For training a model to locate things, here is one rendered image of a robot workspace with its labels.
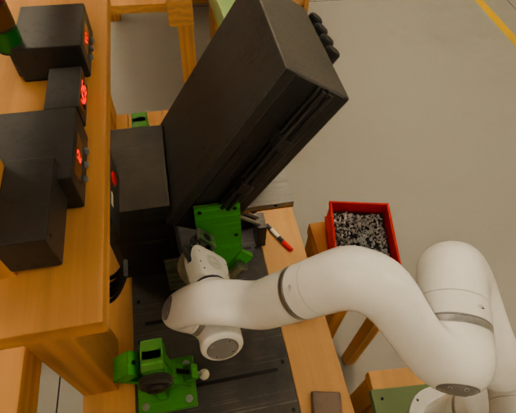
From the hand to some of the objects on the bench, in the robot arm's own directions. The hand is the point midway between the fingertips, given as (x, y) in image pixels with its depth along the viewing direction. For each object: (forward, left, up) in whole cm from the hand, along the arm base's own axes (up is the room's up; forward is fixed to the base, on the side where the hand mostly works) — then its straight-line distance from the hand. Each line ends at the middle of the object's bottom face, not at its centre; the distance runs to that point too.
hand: (201, 244), depth 106 cm
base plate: (+3, -13, -31) cm, 34 cm away
